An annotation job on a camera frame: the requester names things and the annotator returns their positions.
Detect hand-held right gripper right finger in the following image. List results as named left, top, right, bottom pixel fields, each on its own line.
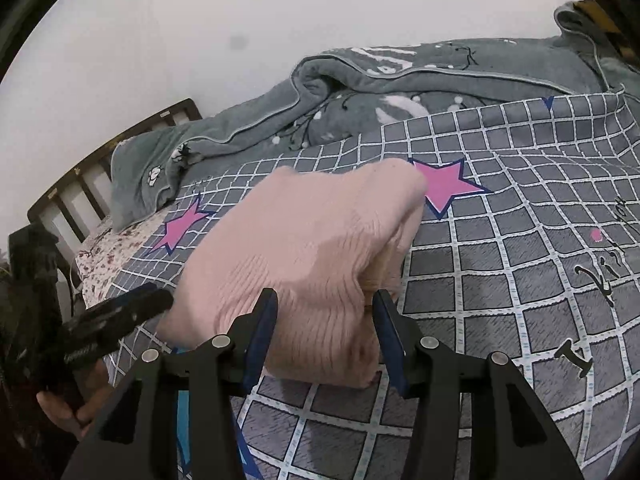
left=372, top=289, right=586, bottom=480

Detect grey-green fleece blanket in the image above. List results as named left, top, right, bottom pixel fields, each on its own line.
left=110, top=2, right=640, bottom=233

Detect pink knitted sweater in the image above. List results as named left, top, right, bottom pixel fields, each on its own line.
left=156, top=158, right=429, bottom=391

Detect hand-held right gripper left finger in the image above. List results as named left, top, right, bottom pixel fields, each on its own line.
left=60, top=287, right=279, bottom=480

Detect camouflage cloth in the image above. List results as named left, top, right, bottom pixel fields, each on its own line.
left=572, top=0, right=628, bottom=48

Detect grey checked star bed sheet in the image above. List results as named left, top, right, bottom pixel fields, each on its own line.
left=82, top=92, right=640, bottom=480

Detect floral mattress cover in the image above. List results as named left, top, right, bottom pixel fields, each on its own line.
left=75, top=207, right=172, bottom=311

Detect dark wooden headboard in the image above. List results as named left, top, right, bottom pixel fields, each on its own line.
left=27, top=98, right=203, bottom=281

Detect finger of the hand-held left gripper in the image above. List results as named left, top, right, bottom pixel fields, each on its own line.
left=75, top=282, right=175, bottom=342

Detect person's left hand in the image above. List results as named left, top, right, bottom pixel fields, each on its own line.
left=36, top=359, right=119, bottom=442

